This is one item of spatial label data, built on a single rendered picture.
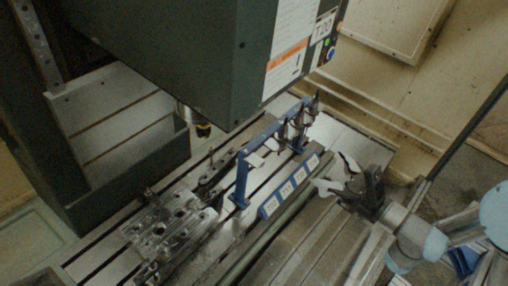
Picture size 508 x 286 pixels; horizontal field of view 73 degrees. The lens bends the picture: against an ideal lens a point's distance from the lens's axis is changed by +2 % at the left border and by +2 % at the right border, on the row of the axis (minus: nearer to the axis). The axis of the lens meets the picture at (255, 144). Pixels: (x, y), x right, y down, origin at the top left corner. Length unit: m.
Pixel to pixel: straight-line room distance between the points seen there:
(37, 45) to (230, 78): 0.66
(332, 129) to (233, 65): 1.44
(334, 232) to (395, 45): 0.91
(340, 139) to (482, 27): 0.85
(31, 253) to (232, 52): 1.53
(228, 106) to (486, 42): 1.18
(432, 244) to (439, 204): 2.20
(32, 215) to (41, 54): 1.05
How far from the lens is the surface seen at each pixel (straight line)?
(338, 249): 1.69
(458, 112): 1.78
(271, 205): 1.47
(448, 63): 1.70
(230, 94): 0.67
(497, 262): 0.80
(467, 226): 0.99
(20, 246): 1.97
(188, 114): 0.91
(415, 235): 0.93
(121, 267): 1.41
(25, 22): 1.13
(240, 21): 0.59
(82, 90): 1.28
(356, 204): 0.95
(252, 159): 1.24
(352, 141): 2.00
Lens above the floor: 2.16
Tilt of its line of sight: 47 degrees down
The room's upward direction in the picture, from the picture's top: 8 degrees clockwise
